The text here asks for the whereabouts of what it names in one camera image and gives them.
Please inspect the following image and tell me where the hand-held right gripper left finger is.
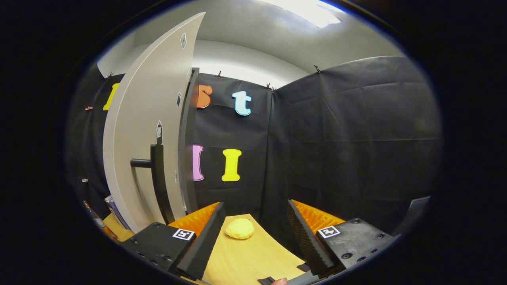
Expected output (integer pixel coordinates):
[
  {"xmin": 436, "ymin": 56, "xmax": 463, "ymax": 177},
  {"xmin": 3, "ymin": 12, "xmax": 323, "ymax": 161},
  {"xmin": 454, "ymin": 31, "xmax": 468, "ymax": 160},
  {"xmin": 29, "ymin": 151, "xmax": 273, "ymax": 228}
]
[{"xmin": 121, "ymin": 202, "xmax": 226, "ymax": 281}]

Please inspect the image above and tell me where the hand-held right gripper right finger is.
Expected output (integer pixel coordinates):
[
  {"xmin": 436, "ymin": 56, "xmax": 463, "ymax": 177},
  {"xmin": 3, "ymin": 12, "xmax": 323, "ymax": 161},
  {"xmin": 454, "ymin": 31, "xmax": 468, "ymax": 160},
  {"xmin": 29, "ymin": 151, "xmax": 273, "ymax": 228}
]
[{"xmin": 287, "ymin": 199, "xmax": 398, "ymax": 277}]

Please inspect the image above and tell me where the black cabinet door handle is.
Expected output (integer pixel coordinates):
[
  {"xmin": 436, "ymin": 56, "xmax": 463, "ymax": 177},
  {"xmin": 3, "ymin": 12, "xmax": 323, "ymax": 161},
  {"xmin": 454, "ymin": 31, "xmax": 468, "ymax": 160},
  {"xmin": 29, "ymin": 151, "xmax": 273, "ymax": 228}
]
[{"xmin": 130, "ymin": 144, "xmax": 175, "ymax": 225}]

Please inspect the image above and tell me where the bottle with red label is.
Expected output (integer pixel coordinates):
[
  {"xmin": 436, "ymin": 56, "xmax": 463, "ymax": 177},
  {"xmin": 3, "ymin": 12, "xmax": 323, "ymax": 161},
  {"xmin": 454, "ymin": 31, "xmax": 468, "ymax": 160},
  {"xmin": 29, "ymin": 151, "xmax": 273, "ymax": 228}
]
[{"xmin": 82, "ymin": 200, "xmax": 118, "ymax": 240}]

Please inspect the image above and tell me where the beige cabinet door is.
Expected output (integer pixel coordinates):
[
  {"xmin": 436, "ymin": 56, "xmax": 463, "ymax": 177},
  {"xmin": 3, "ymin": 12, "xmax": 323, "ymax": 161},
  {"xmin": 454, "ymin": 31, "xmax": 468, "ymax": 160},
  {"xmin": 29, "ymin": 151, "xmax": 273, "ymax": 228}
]
[{"xmin": 102, "ymin": 12, "xmax": 206, "ymax": 234}]

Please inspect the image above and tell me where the dark grey cabinet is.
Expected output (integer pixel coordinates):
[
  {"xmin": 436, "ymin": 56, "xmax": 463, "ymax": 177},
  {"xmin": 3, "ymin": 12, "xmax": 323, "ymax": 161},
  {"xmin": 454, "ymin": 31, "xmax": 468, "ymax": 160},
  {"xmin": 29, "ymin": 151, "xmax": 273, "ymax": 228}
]
[{"xmin": 177, "ymin": 67, "xmax": 200, "ymax": 216}]

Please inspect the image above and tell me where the yellow sponge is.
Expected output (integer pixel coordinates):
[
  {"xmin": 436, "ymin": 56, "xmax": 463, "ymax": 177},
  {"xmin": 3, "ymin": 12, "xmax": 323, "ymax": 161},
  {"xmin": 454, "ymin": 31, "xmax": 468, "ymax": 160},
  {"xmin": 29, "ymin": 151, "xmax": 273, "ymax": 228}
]
[{"xmin": 225, "ymin": 218, "xmax": 255, "ymax": 240}]

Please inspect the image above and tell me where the blue book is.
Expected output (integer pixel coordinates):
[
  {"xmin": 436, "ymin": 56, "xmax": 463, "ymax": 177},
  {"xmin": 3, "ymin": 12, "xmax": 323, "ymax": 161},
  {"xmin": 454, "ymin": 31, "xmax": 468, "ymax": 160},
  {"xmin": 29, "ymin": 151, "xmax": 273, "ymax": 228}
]
[{"xmin": 109, "ymin": 198, "xmax": 130, "ymax": 230}]

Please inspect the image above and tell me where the black backdrop cloth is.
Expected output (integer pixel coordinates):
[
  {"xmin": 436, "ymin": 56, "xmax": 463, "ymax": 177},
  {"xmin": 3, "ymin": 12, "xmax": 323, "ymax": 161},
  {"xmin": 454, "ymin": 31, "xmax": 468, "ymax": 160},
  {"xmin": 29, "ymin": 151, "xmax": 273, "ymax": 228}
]
[{"xmin": 65, "ymin": 55, "xmax": 442, "ymax": 254}]

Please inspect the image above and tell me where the grey curved panel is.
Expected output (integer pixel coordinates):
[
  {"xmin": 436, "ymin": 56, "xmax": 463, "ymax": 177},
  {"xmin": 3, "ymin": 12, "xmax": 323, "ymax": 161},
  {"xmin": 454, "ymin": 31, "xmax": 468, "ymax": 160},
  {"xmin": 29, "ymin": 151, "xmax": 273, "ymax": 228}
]
[{"xmin": 395, "ymin": 196, "xmax": 432, "ymax": 237}]

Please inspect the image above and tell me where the long ceiling light panel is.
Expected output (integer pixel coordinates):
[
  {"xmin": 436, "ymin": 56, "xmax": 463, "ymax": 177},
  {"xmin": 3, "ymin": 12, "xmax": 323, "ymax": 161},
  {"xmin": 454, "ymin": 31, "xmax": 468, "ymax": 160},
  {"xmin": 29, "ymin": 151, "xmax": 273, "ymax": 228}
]
[{"xmin": 257, "ymin": 0, "xmax": 343, "ymax": 29}]

